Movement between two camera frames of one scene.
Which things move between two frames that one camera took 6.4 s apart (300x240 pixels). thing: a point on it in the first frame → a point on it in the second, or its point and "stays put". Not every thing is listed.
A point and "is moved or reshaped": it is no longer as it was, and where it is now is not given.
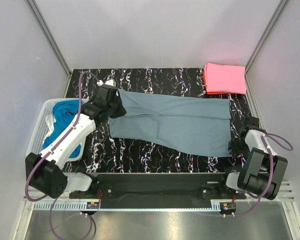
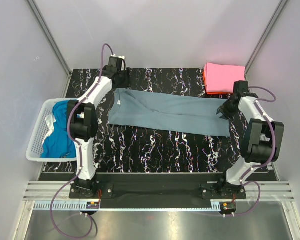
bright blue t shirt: x=65 y=112 stays put
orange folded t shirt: x=215 y=93 stays put
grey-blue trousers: x=195 y=125 is moved or reshaped
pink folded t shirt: x=225 y=78 stays put
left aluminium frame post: x=49 y=36 stays put
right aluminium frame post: x=282 y=4 stays put
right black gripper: x=235 y=146 → x=226 y=110
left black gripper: x=116 y=107 → x=125 y=79
